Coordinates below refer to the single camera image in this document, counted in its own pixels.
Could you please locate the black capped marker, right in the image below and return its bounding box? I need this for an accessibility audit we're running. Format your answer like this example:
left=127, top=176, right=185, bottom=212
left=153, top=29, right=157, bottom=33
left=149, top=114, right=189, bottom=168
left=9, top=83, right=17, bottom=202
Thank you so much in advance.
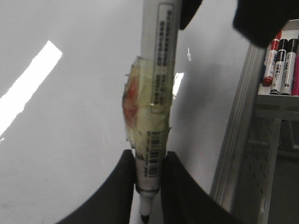
left=280, top=38, right=299, bottom=95

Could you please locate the black capped marker, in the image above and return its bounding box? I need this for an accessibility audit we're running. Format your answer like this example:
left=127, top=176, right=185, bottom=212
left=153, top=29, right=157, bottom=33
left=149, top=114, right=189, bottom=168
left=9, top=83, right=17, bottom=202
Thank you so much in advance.
left=270, top=39, right=288, bottom=95
left=280, top=38, right=299, bottom=95

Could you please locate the red capped marker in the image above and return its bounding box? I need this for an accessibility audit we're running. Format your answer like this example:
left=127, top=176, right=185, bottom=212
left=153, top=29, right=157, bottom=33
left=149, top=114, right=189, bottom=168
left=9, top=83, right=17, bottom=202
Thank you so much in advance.
left=262, top=31, right=282, bottom=86

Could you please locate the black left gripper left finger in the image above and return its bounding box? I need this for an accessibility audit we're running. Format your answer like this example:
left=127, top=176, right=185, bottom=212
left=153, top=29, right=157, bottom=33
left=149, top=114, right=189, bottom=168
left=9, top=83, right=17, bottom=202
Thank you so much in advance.
left=59, top=149, right=135, bottom=224

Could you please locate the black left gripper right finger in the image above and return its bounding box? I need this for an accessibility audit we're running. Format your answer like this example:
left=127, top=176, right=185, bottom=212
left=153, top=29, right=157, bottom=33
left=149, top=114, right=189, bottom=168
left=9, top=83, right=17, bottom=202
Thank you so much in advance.
left=161, top=151, right=242, bottom=224

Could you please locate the white whiteboard marker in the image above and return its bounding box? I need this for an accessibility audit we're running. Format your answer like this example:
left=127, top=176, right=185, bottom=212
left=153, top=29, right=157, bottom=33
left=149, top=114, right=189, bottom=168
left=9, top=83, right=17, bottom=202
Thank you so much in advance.
left=135, top=0, right=182, bottom=224

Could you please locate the grey perforated marker tray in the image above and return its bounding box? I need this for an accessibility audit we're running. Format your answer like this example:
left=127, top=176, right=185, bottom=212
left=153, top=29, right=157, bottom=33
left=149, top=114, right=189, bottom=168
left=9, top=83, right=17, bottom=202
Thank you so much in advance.
left=233, top=20, right=299, bottom=224

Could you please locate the white whiteboard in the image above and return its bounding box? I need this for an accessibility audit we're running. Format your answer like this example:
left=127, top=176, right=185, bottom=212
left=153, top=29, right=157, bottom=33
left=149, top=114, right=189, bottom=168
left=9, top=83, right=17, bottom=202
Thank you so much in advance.
left=0, top=0, right=249, bottom=224

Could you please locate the grey aluminium whiteboard frame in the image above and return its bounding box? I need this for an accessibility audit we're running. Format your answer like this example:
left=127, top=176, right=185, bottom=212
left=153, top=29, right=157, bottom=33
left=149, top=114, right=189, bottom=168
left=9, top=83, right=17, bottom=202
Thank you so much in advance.
left=210, top=44, right=265, bottom=212

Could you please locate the black capped marker, left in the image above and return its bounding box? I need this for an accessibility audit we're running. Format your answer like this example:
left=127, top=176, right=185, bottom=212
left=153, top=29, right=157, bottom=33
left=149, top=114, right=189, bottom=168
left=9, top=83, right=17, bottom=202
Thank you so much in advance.
left=270, top=39, right=288, bottom=95

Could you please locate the pink marker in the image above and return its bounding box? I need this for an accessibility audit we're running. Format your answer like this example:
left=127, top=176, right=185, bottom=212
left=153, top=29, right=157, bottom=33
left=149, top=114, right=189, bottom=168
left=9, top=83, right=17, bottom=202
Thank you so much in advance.
left=291, top=49, right=299, bottom=96

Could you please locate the taped red magnet holder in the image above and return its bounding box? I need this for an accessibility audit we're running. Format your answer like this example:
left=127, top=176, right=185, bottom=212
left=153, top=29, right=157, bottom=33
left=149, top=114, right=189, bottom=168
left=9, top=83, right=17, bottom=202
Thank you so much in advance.
left=122, top=56, right=173, bottom=161

